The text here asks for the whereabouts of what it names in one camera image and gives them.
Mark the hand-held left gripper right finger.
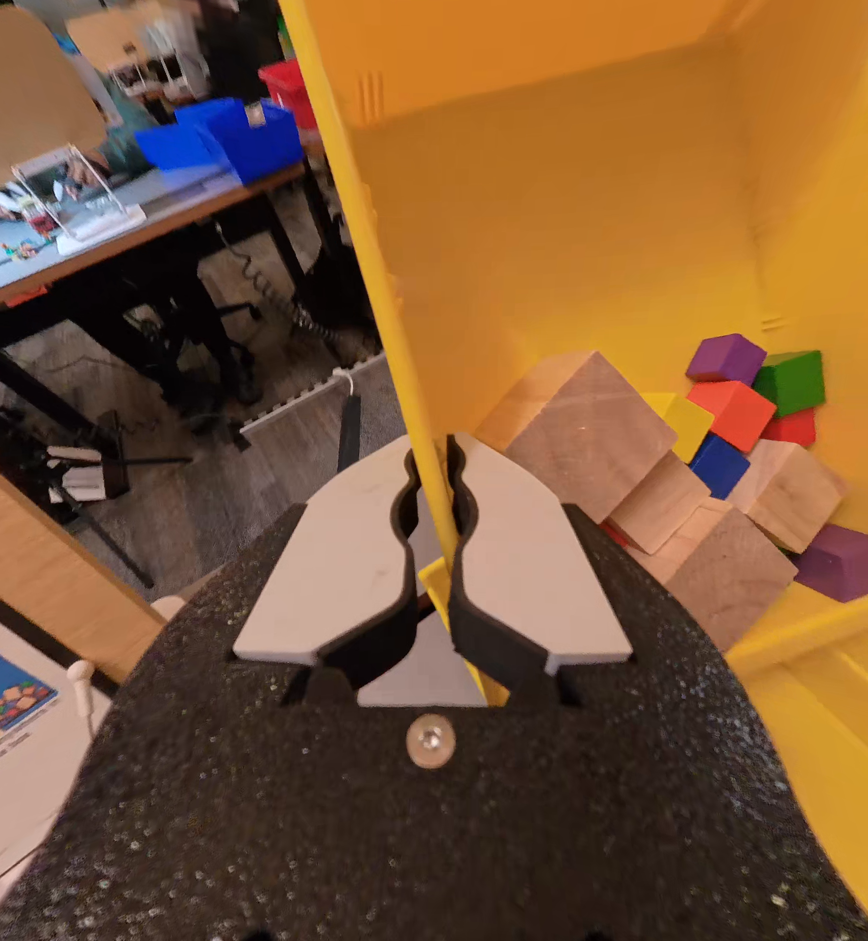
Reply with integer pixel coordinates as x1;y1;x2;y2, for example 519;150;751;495
446;432;635;705

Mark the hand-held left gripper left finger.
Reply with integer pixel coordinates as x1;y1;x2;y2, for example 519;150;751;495
231;434;422;688

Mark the pile of wooden and coloured cubes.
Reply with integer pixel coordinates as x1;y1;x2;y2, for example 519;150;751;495
474;332;868;655

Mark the yellow plastic box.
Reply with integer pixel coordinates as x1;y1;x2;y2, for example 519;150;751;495
278;0;868;708
728;625;868;941

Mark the black office chair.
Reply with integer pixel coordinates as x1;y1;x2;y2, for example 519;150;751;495
125;294;266;413

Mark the black tripod stand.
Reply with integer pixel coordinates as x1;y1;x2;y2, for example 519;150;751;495
0;412;192;589

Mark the white peg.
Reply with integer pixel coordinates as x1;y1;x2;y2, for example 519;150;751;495
66;660;97;736

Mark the white desk with wooden edge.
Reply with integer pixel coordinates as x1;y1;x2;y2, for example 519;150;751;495
0;452;185;909

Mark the printed picture sheet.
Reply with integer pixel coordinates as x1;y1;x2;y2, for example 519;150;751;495
0;650;60;766

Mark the long table with black legs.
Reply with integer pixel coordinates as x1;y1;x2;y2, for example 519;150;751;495
0;158;347;442

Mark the clear acrylic stand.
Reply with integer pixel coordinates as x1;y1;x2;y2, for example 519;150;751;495
11;143;148;254

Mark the large blue plastic bin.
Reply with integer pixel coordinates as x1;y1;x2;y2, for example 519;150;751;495
176;98;306;185

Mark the small blue plastic bin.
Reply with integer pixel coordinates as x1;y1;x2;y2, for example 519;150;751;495
134;121;232;173

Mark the red plastic bin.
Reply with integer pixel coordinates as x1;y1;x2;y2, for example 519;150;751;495
257;60;317;132

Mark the black strap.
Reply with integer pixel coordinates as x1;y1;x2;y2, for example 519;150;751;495
337;395;363;471

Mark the coiled black cable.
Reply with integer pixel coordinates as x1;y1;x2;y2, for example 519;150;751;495
217;224;347;347

